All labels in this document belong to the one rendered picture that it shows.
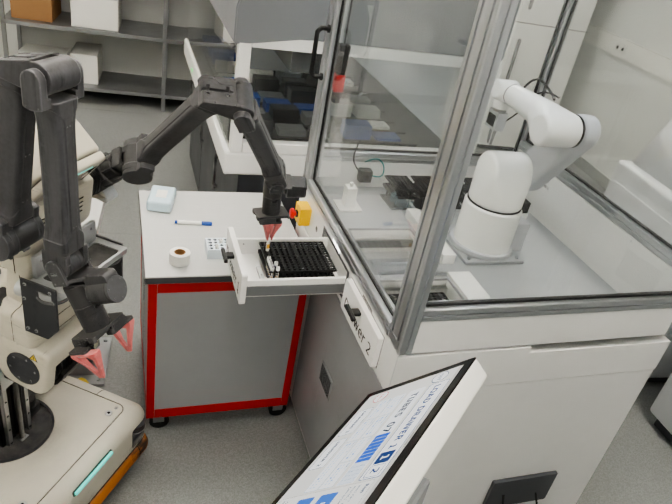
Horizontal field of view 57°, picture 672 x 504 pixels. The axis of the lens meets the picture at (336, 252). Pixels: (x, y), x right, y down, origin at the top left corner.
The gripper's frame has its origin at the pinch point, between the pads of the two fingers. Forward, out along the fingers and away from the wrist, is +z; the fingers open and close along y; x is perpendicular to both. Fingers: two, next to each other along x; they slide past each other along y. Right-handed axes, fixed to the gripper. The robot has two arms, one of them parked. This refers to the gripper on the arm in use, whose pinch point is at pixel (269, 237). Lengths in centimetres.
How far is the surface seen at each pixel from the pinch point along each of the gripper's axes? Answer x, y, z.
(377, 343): -47, 17, 8
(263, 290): -11.7, -4.5, 11.7
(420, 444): -103, -6, -20
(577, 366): -62, 80, 18
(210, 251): 22.2, -13.3, 17.1
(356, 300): -28.8, 18.8, 7.1
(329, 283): -13.5, 16.7, 10.9
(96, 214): 57, -48, 18
